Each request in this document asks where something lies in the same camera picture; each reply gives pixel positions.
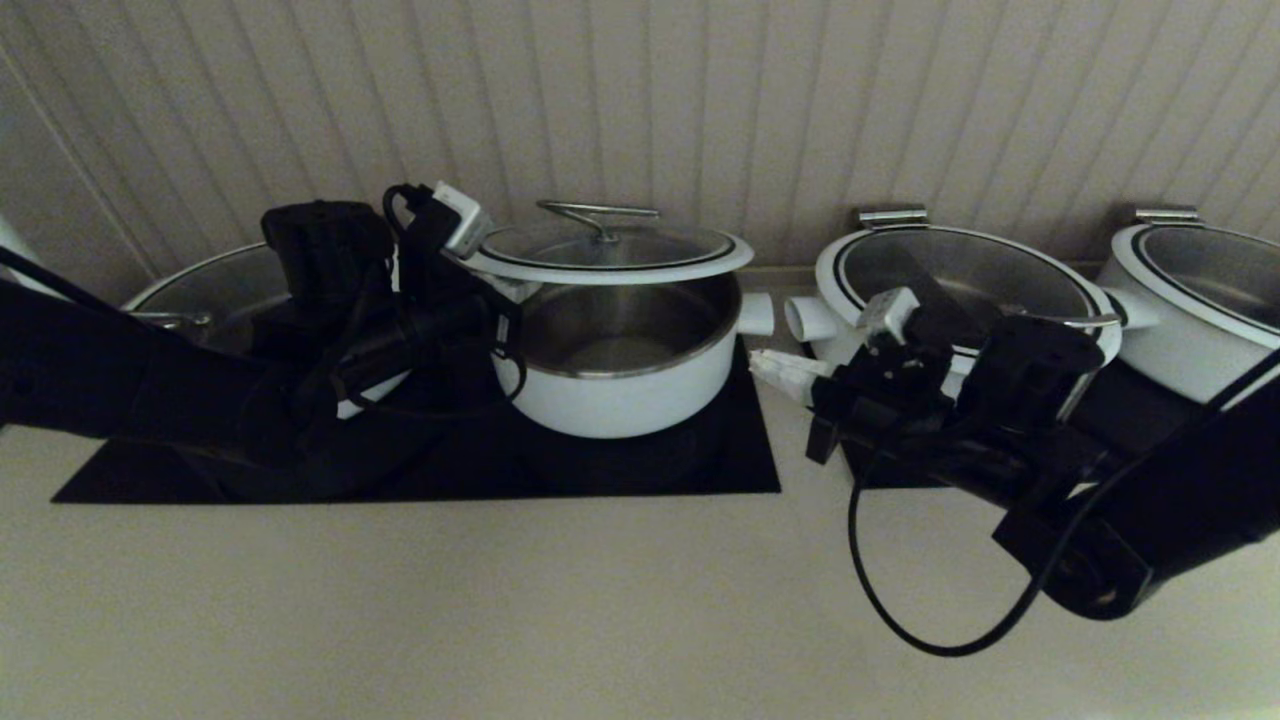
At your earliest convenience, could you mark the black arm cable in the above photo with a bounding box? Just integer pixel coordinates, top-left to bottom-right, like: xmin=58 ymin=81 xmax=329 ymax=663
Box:
xmin=848 ymin=345 xmax=1280 ymax=658
xmin=0 ymin=183 xmax=529 ymax=421

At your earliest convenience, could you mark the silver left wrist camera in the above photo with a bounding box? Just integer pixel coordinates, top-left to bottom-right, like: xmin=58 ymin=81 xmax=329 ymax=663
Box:
xmin=432 ymin=181 xmax=495 ymax=261

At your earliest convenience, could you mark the black glass induction cooktop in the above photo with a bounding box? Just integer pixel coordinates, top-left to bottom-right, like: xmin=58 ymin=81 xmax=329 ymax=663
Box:
xmin=805 ymin=345 xmax=1241 ymax=491
xmin=52 ymin=340 xmax=782 ymax=504

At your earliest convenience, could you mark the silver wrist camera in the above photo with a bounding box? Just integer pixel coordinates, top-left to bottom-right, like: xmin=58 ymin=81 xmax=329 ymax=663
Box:
xmin=855 ymin=286 xmax=921 ymax=348
xmin=432 ymin=181 xmax=495 ymax=261

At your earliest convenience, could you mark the small glass lid white rim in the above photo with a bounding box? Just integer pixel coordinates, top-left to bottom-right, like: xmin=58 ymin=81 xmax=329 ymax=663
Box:
xmin=465 ymin=200 xmax=754 ymax=287

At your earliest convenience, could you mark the wide glass lid white rim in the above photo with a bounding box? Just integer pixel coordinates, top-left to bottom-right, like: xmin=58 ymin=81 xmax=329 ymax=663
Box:
xmin=120 ymin=243 xmax=301 ymax=356

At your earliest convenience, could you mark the small deep white pot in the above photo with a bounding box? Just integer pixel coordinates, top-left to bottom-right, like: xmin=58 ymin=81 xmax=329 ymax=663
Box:
xmin=495 ymin=272 xmax=776 ymax=439

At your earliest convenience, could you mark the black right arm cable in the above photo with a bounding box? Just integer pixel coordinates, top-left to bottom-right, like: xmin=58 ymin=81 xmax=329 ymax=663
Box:
xmin=848 ymin=345 xmax=1280 ymax=658

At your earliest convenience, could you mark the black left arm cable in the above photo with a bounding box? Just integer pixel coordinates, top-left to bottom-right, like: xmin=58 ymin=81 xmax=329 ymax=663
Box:
xmin=0 ymin=183 xmax=529 ymax=421

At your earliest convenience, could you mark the far right white pot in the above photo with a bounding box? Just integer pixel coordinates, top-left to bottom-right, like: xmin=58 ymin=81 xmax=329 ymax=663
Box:
xmin=1108 ymin=224 xmax=1280 ymax=351

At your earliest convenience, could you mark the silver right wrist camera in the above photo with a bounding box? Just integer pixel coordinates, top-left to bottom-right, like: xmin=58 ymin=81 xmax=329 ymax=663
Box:
xmin=855 ymin=286 xmax=921 ymax=348

